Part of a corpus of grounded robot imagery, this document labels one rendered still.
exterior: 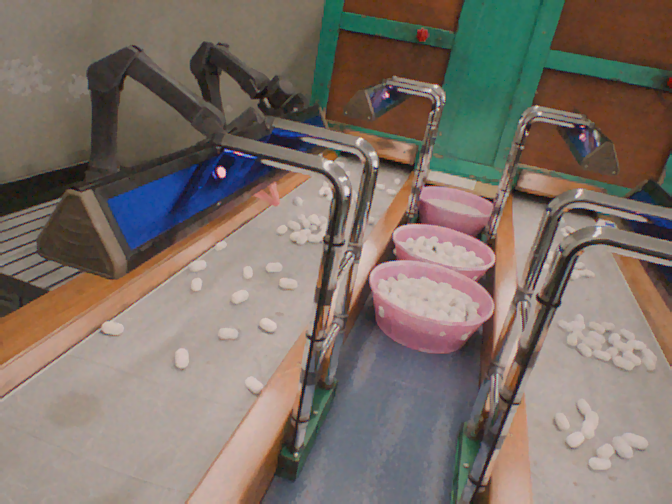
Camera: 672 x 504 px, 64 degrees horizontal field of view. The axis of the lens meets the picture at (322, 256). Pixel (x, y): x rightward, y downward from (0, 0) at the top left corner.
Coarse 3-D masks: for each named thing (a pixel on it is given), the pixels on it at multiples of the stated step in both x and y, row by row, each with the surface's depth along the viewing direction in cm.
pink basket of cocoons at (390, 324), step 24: (384, 264) 122; (408, 264) 126; (432, 264) 126; (456, 288) 124; (480, 288) 119; (384, 312) 109; (408, 312) 103; (480, 312) 116; (408, 336) 108; (432, 336) 106; (456, 336) 106
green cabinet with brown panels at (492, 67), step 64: (384, 0) 192; (448, 0) 186; (512, 0) 180; (576, 0) 175; (640, 0) 170; (320, 64) 205; (384, 64) 200; (448, 64) 192; (512, 64) 187; (576, 64) 180; (640, 64) 176; (384, 128) 208; (448, 128) 200; (512, 128) 193; (640, 128) 182
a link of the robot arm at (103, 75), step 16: (128, 48) 116; (96, 64) 117; (112, 64) 117; (128, 64) 117; (144, 64) 119; (96, 80) 118; (112, 80) 119; (144, 80) 121; (160, 80) 121; (176, 80) 124; (160, 96) 123; (176, 96) 123; (192, 96) 124; (192, 112) 124; (208, 112) 125
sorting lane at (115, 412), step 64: (384, 192) 183; (256, 256) 121; (320, 256) 127; (128, 320) 91; (192, 320) 94; (256, 320) 97; (64, 384) 75; (128, 384) 77; (192, 384) 79; (0, 448) 63; (64, 448) 65; (128, 448) 66; (192, 448) 68
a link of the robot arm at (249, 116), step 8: (248, 112) 127; (256, 112) 130; (208, 120) 125; (240, 120) 128; (248, 120) 128; (256, 120) 127; (208, 128) 126; (216, 128) 126; (224, 128) 131; (240, 128) 128
